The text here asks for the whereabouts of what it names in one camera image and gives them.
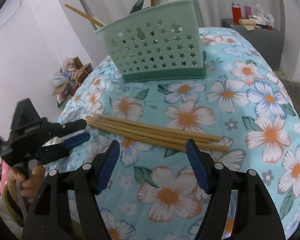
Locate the wooden chopstick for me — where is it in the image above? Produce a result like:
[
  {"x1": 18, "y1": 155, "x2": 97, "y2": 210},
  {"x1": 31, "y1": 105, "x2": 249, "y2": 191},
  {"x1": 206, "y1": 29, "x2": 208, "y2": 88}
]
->
[
  {"x1": 87, "y1": 116, "x2": 210, "y2": 144},
  {"x1": 83, "y1": 14, "x2": 98, "y2": 30},
  {"x1": 87, "y1": 121, "x2": 186, "y2": 152},
  {"x1": 99, "y1": 124, "x2": 229, "y2": 152},
  {"x1": 92, "y1": 113, "x2": 222, "y2": 142},
  {"x1": 64, "y1": 4, "x2": 104, "y2": 28}
]

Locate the dark green spoon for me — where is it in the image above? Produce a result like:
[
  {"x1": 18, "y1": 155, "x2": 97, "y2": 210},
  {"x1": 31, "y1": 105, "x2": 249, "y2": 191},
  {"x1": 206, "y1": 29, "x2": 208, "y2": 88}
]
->
[{"x1": 130, "y1": 0, "x2": 145, "y2": 14}]

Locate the green fleece sleeve forearm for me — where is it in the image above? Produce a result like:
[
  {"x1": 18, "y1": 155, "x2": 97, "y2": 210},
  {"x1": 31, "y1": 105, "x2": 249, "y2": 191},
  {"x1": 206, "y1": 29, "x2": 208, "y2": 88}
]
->
[{"x1": 2, "y1": 185, "x2": 24, "y2": 227}]

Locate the person's left hand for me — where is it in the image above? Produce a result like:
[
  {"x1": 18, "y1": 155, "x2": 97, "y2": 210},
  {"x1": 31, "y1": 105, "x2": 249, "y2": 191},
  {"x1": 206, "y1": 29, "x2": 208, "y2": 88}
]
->
[{"x1": 6, "y1": 165, "x2": 45, "y2": 205}]

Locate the floral blue tablecloth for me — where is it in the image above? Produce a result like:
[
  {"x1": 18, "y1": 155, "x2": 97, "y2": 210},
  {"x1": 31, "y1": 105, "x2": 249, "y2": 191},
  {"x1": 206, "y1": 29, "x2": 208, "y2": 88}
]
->
[{"x1": 45, "y1": 27, "x2": 300, "y2": 240}]

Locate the red gift bag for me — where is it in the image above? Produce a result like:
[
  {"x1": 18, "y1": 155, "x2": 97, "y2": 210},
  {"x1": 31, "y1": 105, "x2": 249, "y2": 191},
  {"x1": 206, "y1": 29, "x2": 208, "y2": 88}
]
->
[{"x1": 58, "y1": 80, "x2": 78, "y2": 103}]

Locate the bag of packaged items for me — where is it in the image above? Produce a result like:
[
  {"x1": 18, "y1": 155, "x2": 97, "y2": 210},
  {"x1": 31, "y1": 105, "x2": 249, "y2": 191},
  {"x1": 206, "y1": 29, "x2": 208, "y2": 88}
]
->
[{"x1": 50, "y1": 57, "x2": 77, "y2": 87}]

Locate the brown cardboard box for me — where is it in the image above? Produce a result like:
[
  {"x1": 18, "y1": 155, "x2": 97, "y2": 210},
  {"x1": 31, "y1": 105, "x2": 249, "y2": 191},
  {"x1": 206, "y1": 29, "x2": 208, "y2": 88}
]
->
[{"x1": 51, "y1": 57, "x2": 93, "y2": 96}]

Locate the green plastic utensil basket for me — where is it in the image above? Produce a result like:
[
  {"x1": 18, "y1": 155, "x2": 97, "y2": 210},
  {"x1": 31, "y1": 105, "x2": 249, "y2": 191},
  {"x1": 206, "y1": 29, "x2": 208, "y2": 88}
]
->
[{"x1": 95, "y1": 0, "x2": 206, "y2": 83}]

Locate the dark grey cabinet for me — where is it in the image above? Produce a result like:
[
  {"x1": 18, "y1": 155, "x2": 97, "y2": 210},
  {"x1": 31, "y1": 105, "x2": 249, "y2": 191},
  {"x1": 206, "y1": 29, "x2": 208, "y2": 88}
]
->
[{"x1": 221, "y1": 18, "x2": 285, "y2": 71}]

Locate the brown paper roll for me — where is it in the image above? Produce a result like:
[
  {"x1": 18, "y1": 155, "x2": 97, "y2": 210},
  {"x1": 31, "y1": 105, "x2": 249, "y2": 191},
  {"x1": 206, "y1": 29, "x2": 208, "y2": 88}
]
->
[{"x1": 238, "y1": 19, "x2": 259, "y2": 31}]

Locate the red thermos bottle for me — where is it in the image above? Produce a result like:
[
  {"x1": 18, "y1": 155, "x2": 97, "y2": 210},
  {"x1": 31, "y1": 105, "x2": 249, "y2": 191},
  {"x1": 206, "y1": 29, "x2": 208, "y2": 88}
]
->
[{"x1": 231, "y1": 3, "x2": 242, "y2": 24}]

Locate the clear plastic bag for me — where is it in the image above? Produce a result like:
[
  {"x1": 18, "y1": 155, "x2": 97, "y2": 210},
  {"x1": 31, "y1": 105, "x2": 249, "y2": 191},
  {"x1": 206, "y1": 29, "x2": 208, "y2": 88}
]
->
[{"x1": 253, "y1": 4, "x2": 275, "y2": 27}]

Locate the purple bottle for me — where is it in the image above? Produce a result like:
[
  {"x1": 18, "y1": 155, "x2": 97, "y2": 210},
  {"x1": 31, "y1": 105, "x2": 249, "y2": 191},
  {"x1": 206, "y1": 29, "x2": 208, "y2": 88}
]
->
[{"x1": 244, "y1": 5, "x2": 252, "y2": 19}]

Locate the air conditioner power cable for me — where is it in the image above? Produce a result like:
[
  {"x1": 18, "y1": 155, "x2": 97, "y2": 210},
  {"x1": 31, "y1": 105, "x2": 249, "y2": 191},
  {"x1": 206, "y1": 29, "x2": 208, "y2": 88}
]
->
[{"x1": 0, "y1": 0, "x2": 26, "y2": 30}]

